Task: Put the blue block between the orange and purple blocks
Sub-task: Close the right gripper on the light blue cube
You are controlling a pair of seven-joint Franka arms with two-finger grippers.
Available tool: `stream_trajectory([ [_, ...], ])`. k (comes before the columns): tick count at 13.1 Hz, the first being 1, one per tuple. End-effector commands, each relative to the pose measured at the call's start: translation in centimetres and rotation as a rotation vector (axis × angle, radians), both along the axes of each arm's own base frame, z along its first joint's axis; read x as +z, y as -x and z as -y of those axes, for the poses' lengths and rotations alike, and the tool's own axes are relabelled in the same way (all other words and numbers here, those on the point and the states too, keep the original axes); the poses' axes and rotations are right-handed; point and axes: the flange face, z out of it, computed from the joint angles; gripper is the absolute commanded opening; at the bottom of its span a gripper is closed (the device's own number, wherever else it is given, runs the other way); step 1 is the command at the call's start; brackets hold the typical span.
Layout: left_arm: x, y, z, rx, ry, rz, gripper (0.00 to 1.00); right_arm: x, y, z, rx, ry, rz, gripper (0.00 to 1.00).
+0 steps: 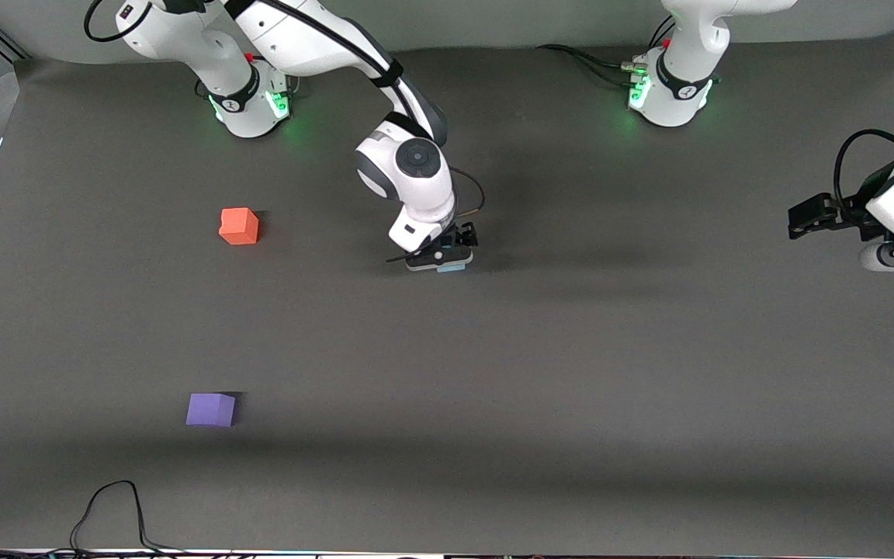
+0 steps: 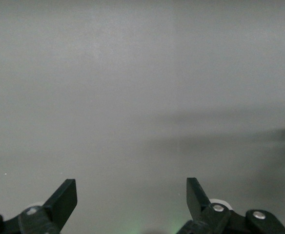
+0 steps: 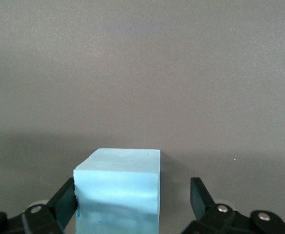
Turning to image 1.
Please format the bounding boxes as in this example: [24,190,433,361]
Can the black left arm base cables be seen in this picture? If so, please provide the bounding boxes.
[535,16,677,88]

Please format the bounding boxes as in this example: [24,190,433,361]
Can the orange foam block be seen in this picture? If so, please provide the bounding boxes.
[219,207,260,246]

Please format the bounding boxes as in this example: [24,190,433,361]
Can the black right arm base cables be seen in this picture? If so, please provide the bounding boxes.
[269,70,304,100]

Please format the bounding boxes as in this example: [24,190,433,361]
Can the purple foam block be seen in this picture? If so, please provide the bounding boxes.
[185,393,237,428]

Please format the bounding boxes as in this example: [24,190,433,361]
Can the thin black looped cable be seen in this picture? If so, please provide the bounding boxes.
[69,480,188,555]

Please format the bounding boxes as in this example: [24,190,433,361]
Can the dark grey table cloth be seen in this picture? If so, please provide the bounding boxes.
[0,27,894,557]

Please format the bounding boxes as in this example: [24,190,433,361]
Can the black arm base cables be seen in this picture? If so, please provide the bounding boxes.
[535,16,677,88]
[269,70,304,100]

